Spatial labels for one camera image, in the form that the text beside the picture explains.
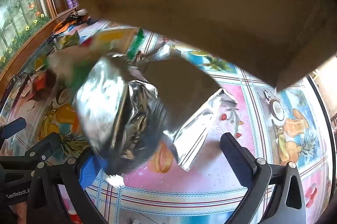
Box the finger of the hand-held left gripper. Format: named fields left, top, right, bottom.
left=0, top=117, right=27, bottom=139
left=22, top=132, right=62, bottom=164

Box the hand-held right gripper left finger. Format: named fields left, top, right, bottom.
left=26, top=149, right=110, bottom=224

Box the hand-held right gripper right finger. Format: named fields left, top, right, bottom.
left=220, top=132, right=307, bottom=224

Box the silver foil bag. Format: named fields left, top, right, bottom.
left=72, top=53, right=190, bottom=185

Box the large cracker pack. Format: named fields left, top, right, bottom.
left=92, top=28, right=145, bottom=56

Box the brown cardboard box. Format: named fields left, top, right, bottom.
left=37, top=0, right=337, bottom=91

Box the flat silver foil pouch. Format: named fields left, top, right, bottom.
left=163, top=89, right=239, bottom=172

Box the small red white-edged snack packet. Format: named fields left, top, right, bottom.
left=22, top=77, right=54, bottom=101

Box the printed fruit tablecloth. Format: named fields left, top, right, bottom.
left=0, top=21, right=335, bottom=224

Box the brown wooden cabinet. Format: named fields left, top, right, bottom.
left=0, top=0, right=79, bottom=93

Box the orange black white scarf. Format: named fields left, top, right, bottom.
left=51, top=10, right=91, bottom=35

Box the flower wall mural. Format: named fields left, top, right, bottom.
left=0, top=0, right=52, bottom=69

